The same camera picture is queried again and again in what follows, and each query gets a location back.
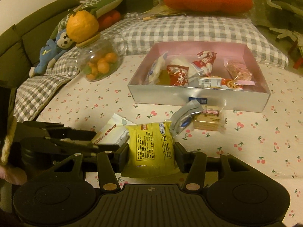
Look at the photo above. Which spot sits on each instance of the white blue milk snack packet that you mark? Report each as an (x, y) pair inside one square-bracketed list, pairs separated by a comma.
[(156, 69)]

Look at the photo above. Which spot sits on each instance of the glass jar with kumquats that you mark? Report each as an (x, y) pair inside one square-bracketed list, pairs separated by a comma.
[(97, 58)]

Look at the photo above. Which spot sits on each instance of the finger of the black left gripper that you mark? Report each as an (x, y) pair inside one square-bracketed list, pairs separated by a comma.
[(34, 147), (56, 130)]

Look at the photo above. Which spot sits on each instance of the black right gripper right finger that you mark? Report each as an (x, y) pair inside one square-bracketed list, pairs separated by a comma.
[(193, 164)]

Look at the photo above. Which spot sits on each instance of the yellow snack packet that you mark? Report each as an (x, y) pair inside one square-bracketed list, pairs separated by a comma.
[(151, 151)]

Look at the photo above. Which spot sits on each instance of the green patterned pillow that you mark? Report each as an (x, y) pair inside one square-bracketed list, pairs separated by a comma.
[(97, 7)]

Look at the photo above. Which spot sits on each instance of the silver foil snack packet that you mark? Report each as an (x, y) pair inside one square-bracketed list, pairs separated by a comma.
[(183, 117)]

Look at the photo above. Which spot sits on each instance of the white cream cake packet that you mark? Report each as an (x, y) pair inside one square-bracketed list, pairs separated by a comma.
[(114, 132)]

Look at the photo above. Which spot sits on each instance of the pink nougat bar packet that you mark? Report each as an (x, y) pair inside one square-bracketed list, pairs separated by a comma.
[(239, 73)]

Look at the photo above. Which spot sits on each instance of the grey checked quilt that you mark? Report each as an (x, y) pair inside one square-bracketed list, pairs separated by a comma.
[(134, 37)]

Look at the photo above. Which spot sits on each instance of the clear wrapped wafer biscuit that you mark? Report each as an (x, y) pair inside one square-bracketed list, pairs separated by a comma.
[(212, 118)]

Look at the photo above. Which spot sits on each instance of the dark green sofa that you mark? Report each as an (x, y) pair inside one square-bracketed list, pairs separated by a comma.
[(21, 43)]

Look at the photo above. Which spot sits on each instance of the red white candy packet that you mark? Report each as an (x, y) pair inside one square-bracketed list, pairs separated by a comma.
[(204, 63)]

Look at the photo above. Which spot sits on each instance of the silver box with pink inside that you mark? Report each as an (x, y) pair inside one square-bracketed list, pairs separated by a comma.
[(218, 89)]

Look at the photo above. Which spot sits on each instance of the large orange citrus fruit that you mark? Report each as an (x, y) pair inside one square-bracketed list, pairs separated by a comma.
[(81, 26)]

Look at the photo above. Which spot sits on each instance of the red small snack packet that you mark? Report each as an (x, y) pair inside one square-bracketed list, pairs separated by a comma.
[(178, 75)]

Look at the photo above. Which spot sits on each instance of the orange white barcode snack packet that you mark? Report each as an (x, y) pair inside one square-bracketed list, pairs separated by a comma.
[(216, 82)]

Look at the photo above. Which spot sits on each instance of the blue monkey plush toy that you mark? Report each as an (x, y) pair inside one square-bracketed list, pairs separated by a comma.
[(53, 50)]

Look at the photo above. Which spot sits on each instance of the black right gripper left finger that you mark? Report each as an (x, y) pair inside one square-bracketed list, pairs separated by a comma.
[(108, 164)]

